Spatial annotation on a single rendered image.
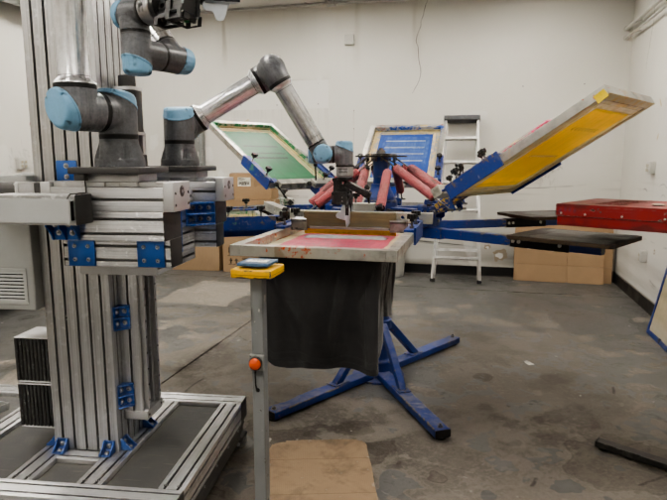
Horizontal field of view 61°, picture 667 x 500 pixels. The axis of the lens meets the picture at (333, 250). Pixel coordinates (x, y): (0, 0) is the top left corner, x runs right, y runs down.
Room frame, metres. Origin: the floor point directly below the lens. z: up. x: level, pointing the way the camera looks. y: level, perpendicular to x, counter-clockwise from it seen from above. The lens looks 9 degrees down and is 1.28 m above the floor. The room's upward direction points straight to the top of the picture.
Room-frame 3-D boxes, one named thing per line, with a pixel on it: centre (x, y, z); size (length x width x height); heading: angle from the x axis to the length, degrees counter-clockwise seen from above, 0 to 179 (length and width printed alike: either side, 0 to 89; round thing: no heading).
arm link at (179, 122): (2.31, 0.61, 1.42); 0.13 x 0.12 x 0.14; 4
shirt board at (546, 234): (2.83, -0.75, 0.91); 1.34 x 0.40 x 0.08; 46
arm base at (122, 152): (1.81, 0.67, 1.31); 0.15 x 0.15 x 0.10
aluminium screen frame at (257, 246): (2.27, -0.02, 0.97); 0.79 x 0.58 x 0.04; 166
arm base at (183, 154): (2.30, 0.61, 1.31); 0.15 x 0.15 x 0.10
